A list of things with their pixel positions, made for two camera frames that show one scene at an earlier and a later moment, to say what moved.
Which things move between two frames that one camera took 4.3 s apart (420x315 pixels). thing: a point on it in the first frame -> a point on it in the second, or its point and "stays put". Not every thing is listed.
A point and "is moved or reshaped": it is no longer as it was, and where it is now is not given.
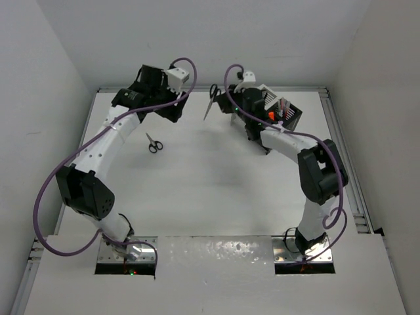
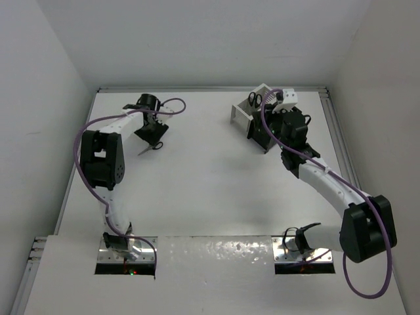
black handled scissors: (214, 92) is moved or reshaped
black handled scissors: (154, 145) is moved or reshaped
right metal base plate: (285, 250) stays put
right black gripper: (225, 103) -> (270, 115)
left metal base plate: (147, 255) stays put
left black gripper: (171, 111) -> (151, 138)
